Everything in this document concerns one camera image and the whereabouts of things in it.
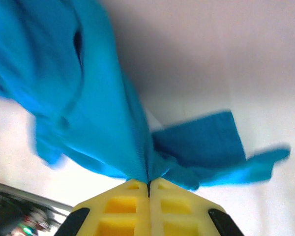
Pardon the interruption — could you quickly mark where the long aluminium base rail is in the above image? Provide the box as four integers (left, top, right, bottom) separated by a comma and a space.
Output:
0, 179, 74, 212

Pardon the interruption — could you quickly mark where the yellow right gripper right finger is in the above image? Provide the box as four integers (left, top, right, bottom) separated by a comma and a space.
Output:
149, 177, 244, 236

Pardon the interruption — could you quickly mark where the black controller board green light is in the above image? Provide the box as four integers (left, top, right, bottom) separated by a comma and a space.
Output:
0, 188, 69, 236

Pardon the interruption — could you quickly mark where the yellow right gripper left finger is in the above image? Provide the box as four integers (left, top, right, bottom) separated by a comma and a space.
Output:
54, 178, 151, 236

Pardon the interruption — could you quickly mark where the blue t-shirt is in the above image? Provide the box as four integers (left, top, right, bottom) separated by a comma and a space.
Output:
0, 0, 291, 191

